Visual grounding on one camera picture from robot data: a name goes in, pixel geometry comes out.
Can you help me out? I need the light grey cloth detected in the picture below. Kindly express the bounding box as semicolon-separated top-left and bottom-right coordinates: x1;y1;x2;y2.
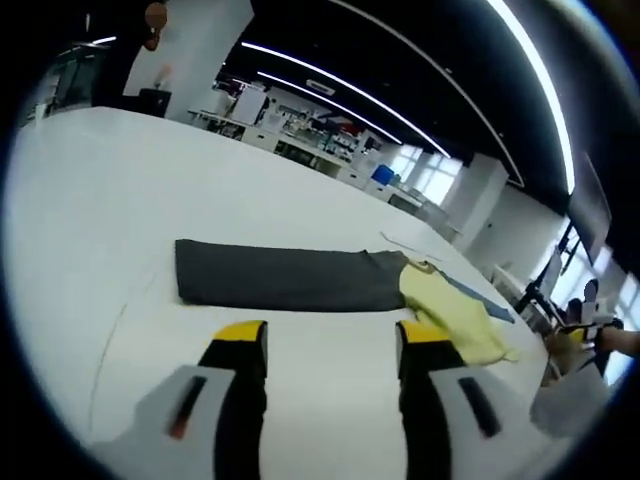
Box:
529;372;614;442

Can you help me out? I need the dark screen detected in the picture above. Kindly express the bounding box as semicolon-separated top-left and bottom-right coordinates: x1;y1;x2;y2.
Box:
567;152;614;266

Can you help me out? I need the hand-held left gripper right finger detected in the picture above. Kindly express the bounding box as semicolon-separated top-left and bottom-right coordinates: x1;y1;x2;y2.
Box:
394;319;557;480

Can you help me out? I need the cluttered white workbench row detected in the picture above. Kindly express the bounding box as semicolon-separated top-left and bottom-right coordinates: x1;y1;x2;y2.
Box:
187;84;451;221

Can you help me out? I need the black box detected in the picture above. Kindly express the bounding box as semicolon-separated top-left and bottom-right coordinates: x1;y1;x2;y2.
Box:
139;88;172;119

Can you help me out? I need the blue garment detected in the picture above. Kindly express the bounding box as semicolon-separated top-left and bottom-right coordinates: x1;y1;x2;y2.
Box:
439;272;516;324

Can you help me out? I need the black stand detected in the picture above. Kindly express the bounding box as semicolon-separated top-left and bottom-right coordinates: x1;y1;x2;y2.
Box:
519;239;584;324

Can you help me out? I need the white square pillar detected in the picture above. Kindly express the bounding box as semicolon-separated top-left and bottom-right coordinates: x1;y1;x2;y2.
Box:
464;152;512;251
122;0;251;129

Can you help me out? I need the dark grey garment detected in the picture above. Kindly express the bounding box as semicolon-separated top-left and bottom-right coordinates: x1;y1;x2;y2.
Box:
174;238;409;315

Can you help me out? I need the white board panel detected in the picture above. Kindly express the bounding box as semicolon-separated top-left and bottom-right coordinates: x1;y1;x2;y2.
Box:
234;89;269;125

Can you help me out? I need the bright window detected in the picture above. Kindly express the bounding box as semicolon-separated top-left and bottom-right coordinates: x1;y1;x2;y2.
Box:
389;144;461;206

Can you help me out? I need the yellow garment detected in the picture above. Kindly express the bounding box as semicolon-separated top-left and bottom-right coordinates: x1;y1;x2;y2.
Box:
399;260;521;366

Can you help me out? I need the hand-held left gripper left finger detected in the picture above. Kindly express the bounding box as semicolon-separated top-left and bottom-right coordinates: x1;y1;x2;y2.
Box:
94;319;269;480

